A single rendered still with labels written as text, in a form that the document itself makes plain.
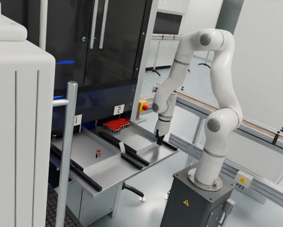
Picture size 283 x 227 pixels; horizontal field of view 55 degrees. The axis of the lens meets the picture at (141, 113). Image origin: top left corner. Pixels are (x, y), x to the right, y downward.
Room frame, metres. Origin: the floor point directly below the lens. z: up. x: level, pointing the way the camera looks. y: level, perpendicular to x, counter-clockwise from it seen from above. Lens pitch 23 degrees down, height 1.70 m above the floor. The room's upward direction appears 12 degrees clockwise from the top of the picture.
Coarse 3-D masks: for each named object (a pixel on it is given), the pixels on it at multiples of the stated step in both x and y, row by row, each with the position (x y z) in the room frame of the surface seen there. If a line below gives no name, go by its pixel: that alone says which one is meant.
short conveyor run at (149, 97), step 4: (156, 88) 2.29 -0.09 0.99; (140, 96) 2.07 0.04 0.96; (144, 96) 2.11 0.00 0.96; (148, 96) 2.20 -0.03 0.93; (152, 96) 2.23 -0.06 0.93; (148, 100) 2.11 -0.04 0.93; (152, 100) 2.13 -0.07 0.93; (148, 104) 2.02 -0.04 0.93; (148, 108) 2.03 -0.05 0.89; (140, 112) 1.95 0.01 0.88; (144, 112) 2.00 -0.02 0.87; (148, 112) 2.04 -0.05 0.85
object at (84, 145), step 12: (84, 132) 1.45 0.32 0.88; (60, 144) 1.27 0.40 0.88; (72, 144) 1.29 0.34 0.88; (84, 144) 1.32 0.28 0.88; (96, 144) 1.34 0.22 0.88; (108, 144) 1.32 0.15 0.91; (72, 156) 1.18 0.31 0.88; (84, 156) 1.20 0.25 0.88; (108, 156) 1.25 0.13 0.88; (120, 156) 1.26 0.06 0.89; (84, 168) 1.06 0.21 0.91
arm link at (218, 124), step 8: (216, 112) 1.19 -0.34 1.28; (224, 112) 1.19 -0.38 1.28; (232, 112) 1.23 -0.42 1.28; (208, 120) 1.17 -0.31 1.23; (216, 120) 1.15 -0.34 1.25; (224, 120) 1.15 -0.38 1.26; (232, 120) 1.18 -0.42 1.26; (208, 128) 1.16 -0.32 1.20; (216, 128) 1.14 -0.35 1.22; (224, 128) 1.13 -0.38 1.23; (232, 128) 1.18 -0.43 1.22; (208, 136) 1.20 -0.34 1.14; (216, 136) 1.15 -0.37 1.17; (224, 136) 1.14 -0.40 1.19; (208, 144) 1.21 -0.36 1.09; (216, 144) 1.18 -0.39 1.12; (224, 144) 1.17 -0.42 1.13; (208, 152) 1.20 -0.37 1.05; (216, 152) 1.19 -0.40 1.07; (224, 152) 1.20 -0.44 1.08
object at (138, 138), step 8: (128, 120) 1.69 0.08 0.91; (96, 128) 1.50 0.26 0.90; (136, 128) 1.64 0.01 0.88; (144, 128) 1.61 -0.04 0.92; (112, 136) 1.42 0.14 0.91; (120, 136) 1.49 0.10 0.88; (128, 136) 1.51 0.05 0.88; (136, 136) 1.53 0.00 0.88; (144, 136) 1.56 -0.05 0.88; (152, 136) 1.56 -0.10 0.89; (128, 144) 1.42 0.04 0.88; (136, 144) 1.44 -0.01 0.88; (144, 144) 1.46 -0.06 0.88; (152, 144) 1.43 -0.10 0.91; (136, 152) 1.31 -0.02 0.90
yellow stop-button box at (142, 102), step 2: (140, 98) 1.84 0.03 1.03; (140, 100) 1.80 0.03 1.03; (142, 100) 1.81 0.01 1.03; (144, 100) 1.81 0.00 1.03; (140, 102) 1.76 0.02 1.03; (142, 102) 1.77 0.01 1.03; (144, 102) 1.78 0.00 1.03; (146, 102) 1.80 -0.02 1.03; (138, 104) 1.77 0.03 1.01; (140, 104) 1.76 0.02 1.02; (142, 104) 1.77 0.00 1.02; (144, 104) 1.79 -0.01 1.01; (146, 104) 1.81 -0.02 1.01; (138, 106) 1.77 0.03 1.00; (140, 106) 1.76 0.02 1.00; (142, 106) 1.77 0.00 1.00; (138, 108) 1.76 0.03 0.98; (140, 108) 1.76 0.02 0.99; (142, 108) 1.77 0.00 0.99; (138, 110) 1.76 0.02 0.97; (140, 110) 1.76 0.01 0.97; (142, 110) 1.78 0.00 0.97; (144, 110) 1.80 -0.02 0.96
